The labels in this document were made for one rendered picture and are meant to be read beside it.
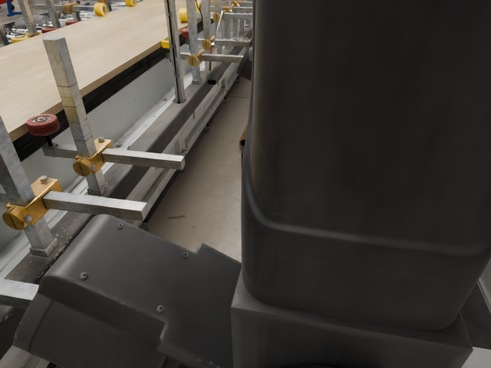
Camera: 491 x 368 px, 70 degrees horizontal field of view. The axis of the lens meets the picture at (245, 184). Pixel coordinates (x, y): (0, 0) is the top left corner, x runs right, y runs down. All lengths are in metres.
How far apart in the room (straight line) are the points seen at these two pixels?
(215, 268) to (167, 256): 0.02
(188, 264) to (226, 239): 1.76
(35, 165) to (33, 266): 0.38
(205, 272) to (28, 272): 0.83
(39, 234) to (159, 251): 0.80
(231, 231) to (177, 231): 0.30
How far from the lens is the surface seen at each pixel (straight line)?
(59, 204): 0.91
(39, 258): 0.99
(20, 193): 0.88
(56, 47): 0.97
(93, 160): 1.07
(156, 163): 1.03
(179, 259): 0.16
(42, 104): 1.31
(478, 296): 0.43
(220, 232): 1.96
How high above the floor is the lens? 1.33
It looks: 35 degrees down
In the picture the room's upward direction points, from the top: straight up
